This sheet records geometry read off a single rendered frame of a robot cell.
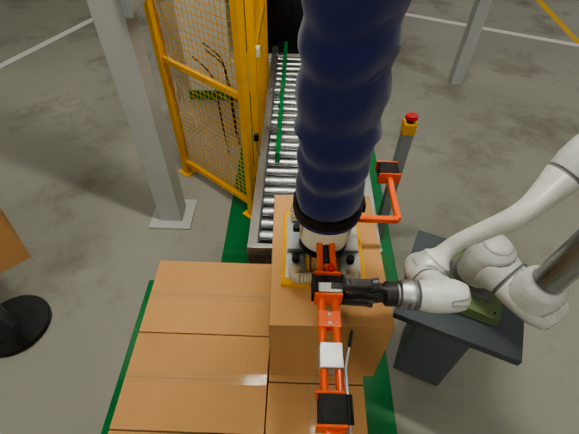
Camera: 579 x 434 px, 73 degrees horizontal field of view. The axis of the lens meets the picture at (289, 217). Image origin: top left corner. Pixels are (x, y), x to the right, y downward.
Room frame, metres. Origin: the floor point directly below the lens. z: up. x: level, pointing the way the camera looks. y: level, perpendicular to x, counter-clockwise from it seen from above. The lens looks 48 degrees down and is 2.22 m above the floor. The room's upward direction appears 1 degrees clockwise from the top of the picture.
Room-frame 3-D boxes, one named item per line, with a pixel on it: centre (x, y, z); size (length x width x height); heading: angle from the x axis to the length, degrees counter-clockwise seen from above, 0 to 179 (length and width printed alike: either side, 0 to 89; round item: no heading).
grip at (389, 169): (1.19, -0.39, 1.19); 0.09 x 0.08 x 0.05; 89
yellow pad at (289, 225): (0.89, -0.03, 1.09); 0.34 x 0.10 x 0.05; 179
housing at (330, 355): (0.42, -0.12, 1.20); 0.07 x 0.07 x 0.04; 89
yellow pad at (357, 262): (0.89, -0.22, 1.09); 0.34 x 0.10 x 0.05; 179
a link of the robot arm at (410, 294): (0.62, -0.35, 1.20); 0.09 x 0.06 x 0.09; 179
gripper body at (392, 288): (0.63, -0.28, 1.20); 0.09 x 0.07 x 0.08; 89
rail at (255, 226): (2.43, 0.18, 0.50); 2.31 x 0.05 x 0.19; 179
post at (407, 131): (1.82, -0.64, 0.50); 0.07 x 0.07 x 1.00; 89
